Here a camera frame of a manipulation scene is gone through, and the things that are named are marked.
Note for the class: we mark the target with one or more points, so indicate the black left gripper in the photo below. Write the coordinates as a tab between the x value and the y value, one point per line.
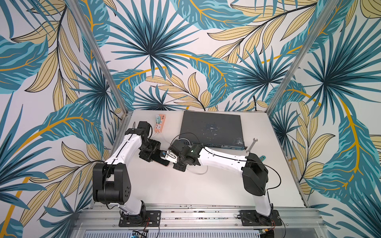
145	155

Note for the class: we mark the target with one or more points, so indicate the black smartphone pink case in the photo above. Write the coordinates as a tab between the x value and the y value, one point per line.
162	160

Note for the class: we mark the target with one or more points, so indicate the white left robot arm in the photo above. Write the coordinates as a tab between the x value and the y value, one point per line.
111	182

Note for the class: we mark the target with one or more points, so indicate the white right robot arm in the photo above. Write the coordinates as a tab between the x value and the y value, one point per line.
252	170

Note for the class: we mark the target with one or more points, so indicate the silver open-end wrench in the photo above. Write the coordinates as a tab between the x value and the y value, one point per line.
252	145

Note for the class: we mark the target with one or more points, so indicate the dark grey network switch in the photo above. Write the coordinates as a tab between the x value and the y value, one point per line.
213	130

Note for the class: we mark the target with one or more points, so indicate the aluminium left corner post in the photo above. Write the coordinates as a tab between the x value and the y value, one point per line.
88	34

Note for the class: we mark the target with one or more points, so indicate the aluminium corner post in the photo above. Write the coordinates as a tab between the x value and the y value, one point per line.
88	34
321	20

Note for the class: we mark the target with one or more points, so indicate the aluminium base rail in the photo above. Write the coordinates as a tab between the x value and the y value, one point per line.
198	221

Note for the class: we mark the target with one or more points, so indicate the aluminium right corner post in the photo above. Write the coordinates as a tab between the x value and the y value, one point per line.
321	20

